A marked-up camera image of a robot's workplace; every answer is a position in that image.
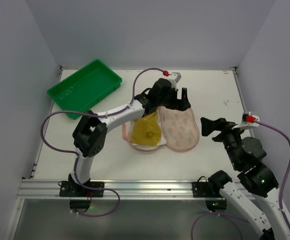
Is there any carrot print laundry bag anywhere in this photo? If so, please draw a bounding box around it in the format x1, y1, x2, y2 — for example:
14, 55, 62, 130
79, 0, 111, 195
122, 107, 200, 152

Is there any yellow bra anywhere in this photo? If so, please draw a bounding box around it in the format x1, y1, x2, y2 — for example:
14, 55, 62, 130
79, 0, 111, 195
130, 111, 162, 147

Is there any white bra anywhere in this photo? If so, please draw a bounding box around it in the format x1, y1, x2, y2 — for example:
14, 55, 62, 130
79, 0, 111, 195
131, 137, 166, 150

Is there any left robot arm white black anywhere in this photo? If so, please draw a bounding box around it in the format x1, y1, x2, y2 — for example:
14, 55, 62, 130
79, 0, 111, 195
71, 78, 191, 185

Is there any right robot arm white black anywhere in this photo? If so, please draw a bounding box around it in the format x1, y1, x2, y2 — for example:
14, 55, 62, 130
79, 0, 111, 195
200, 113, 290, 240

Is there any green plastic tray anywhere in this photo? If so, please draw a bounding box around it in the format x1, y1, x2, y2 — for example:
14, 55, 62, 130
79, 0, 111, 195
47, 59, 122, 112

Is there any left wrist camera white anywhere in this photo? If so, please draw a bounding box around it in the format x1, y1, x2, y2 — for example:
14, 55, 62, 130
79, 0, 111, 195
163, 70, 182, 89

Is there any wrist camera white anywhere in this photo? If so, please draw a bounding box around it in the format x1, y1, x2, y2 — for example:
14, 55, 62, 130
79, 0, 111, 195
163, 70, 182, 89
231, 112, 259, 131

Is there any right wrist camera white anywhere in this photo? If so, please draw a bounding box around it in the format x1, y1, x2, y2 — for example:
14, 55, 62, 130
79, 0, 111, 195
231, 112, 259, 131

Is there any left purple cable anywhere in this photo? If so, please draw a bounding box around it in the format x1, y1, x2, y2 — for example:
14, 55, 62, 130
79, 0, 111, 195
40, 67, 121, 218

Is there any purple cable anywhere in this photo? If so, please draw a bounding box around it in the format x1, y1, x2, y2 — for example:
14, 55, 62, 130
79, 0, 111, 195
190, 119, 290, 240
40, 67, 121, 218

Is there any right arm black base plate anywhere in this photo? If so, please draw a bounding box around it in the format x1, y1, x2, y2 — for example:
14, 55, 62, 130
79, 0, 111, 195
191, 176, 227, 212

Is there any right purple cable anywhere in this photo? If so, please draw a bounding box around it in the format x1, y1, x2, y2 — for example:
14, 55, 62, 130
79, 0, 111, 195
190, 119, 290, 240

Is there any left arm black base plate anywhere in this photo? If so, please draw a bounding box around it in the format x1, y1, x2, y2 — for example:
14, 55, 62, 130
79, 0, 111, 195
58, 181, 104, 212

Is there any aluminium mounting rail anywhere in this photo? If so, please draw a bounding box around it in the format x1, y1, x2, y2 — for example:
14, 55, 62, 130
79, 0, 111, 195
16, 177, 281, 201

